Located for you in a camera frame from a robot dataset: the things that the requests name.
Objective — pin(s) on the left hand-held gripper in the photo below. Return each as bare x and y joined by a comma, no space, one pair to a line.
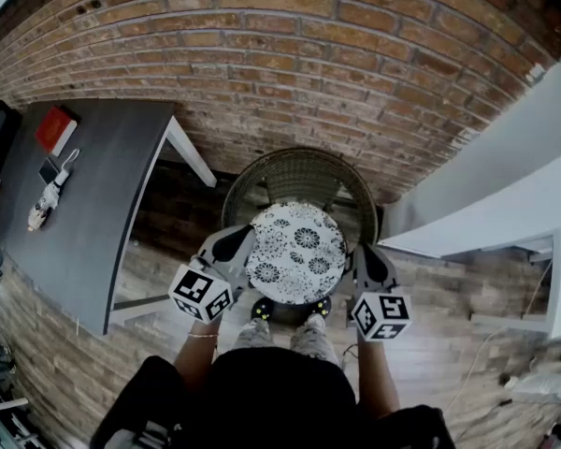
198,293

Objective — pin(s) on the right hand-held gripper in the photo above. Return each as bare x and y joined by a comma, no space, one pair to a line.
383,316

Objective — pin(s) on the black white floral cushion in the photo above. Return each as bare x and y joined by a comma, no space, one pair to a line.
299,260

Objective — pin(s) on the brown wicker chair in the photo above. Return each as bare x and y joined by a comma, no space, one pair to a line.
304,171

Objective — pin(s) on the person's left forearm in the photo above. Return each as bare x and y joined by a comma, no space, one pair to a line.
196,363

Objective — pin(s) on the person's right forearm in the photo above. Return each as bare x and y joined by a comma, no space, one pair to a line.
376,377

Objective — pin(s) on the black shoe yellow dots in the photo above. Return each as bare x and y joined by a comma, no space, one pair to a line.
323,307
263,309

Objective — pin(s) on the person's patterned trousers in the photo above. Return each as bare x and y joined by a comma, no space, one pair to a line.
313,342

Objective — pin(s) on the person's black shirt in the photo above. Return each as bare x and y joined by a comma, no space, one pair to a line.
271,400

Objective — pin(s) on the dark grey table white legs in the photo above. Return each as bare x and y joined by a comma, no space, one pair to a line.
98,213

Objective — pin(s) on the smartphone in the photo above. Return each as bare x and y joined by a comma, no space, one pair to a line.
49,170

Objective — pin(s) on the red book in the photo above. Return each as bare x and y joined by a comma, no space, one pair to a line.
53,129

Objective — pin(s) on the white wall socket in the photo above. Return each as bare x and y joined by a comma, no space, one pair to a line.
535,73

